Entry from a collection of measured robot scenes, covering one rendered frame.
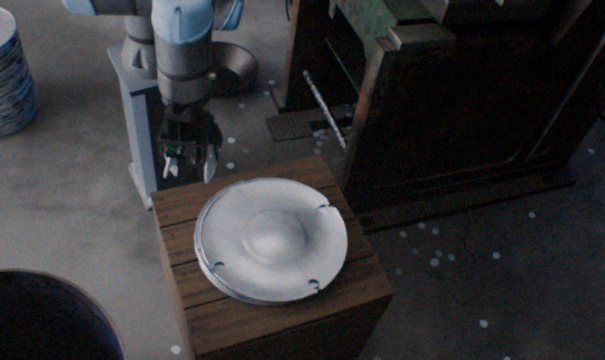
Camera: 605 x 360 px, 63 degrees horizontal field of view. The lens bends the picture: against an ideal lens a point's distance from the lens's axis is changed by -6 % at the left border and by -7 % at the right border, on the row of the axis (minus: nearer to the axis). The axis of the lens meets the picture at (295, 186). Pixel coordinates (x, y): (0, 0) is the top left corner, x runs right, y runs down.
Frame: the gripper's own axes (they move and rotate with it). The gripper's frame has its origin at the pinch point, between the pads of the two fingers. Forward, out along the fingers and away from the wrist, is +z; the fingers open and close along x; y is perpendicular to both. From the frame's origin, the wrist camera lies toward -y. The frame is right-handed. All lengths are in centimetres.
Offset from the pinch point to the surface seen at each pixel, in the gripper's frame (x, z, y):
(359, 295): 33.4, 19.2, 9.9
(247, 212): 9.7, 16.3, -4.4
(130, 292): -19, 54, -2
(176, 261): -2.5, 19.1, 7.6
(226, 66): -9, 53, -97
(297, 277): 20.9, 16.4, 9.1
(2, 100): -72, 40, -51
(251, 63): 0, 48, -94
